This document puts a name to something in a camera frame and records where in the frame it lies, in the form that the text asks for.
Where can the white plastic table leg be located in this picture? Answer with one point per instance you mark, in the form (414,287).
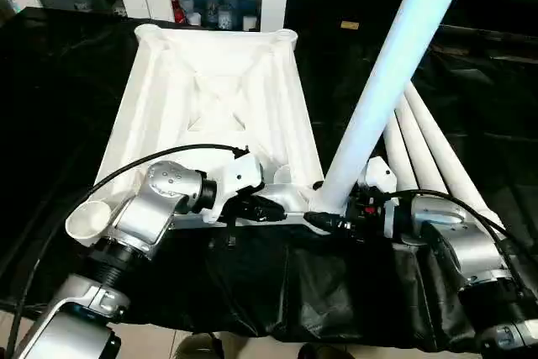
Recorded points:
(395,65)
(424,157)
(397,153)
(445,153)

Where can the white plastic table top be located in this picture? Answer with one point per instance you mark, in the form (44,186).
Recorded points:
(210,98)

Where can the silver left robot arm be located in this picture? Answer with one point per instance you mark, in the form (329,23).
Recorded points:
(143,208)

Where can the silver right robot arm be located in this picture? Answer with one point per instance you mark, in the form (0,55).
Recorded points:
(462,241)

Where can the black work mat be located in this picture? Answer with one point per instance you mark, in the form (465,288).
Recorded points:
(353,292)

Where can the dark right robot foot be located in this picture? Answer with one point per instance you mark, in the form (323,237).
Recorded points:
(318,351)

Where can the dark robot foot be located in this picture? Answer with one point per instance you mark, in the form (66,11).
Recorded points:
(318,351)
(202,347)

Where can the dark left robot foot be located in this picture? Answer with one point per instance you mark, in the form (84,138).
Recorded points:
(202,347)

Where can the small tan tag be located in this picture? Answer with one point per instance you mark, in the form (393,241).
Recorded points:
(350,25)

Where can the red bottle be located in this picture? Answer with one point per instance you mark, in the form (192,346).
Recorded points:
(178,10)

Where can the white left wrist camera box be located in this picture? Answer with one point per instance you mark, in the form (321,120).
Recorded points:
(239,182)

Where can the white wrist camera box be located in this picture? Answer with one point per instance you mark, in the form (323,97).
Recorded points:
(239,182)
(378,178)

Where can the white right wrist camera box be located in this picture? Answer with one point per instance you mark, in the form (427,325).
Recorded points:
(378,178)

